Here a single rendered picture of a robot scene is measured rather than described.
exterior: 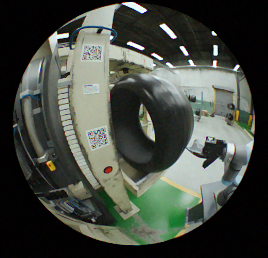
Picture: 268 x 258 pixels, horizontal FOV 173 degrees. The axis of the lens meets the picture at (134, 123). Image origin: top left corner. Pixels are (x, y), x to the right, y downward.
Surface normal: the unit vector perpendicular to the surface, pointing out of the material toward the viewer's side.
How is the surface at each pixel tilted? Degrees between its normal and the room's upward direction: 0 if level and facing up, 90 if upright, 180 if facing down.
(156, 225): 0
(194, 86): 90
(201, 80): 90
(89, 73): 90
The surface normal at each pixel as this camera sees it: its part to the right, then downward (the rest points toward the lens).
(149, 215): -0.04, -0.95
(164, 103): -0.14, -0.10
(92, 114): 0.65, 0.21
